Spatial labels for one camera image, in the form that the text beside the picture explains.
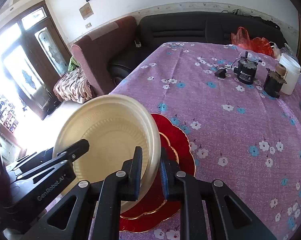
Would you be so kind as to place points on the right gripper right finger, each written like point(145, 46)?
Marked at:
point(211, 210)

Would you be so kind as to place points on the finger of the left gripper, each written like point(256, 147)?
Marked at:
point(37, 162)

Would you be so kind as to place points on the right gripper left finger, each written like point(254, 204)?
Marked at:
point(92, 210)

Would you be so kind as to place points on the red scalloped plastic plate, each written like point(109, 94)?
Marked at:
point(156, 206)

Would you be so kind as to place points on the cream ridged plastic plate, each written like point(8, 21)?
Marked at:
point(114, 125)

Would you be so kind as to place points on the patterned sofa blanket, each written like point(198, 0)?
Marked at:
point(74, 86)

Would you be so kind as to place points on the purple floral tablecloth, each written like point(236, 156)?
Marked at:
point(237, 132)

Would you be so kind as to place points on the green pillow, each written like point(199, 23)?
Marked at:
point(73, 64)

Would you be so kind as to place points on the maroon fabric sofa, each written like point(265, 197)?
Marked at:
point(94, 50)

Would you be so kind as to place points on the wooden glass door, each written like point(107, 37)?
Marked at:
point(34, 57)

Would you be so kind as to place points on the black power adapter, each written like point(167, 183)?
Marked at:
point(221, 73)

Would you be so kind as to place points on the black cylindrical motor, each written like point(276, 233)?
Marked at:
point(246, 68)

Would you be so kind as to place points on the black leather sofa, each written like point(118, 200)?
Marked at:
point(205, 27)

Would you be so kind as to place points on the white plastic jar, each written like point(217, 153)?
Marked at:
point(293, 70)

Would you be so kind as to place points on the red plastic bag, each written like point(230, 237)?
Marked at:
point(258, 44)

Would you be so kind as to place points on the small framed wall notice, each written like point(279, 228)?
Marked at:
point(86, 11)

